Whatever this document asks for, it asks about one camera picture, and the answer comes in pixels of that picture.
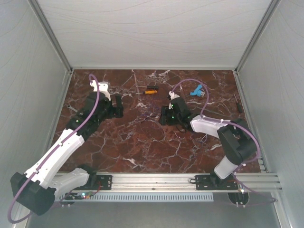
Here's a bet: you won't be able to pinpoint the black zip tie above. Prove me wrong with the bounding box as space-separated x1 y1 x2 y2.
140 114 161 124

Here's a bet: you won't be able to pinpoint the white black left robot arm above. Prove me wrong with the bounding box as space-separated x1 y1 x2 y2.
10 92 124 216

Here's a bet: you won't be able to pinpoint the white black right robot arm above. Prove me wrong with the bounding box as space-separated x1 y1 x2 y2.
159 97 260 189

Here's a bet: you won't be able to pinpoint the blue plastic connector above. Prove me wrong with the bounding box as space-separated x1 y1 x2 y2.
190 84 205 97

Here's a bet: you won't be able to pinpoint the silver wrench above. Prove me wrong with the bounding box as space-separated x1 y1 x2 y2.
67 105 77 112

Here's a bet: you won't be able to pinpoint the small black screwdriver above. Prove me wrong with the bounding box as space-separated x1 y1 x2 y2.
234 95 243 114

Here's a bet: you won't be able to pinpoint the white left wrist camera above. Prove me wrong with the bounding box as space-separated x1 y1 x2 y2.
90 81 111 101

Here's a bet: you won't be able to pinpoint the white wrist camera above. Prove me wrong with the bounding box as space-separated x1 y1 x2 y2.
90 81 111 101
168 91 180 101

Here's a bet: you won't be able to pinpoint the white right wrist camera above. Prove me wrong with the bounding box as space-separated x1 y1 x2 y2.
168 91 180 101

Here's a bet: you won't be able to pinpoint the yellow handled screwdriver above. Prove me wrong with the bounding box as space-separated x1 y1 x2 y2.
136 90 157 95

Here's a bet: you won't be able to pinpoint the black handled screwdriver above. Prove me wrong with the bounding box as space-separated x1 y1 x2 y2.
146 85 159 90

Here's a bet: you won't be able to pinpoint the black left mount plate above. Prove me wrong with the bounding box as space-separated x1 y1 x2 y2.
74 174 113 191

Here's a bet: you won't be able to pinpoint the black mount plate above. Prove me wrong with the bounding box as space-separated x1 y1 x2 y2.
74 174 113 191
189 174 227 190

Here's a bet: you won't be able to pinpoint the black right mount plate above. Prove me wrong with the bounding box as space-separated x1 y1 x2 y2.
189 174 227 190

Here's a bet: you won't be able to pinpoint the grey slotted cable duct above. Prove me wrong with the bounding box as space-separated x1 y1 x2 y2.
64 191 214 202

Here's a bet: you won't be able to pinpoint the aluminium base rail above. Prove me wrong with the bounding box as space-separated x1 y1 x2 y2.
110 173 282 192

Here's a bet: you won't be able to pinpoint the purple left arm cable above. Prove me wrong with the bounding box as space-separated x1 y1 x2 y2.
7 74 100 224

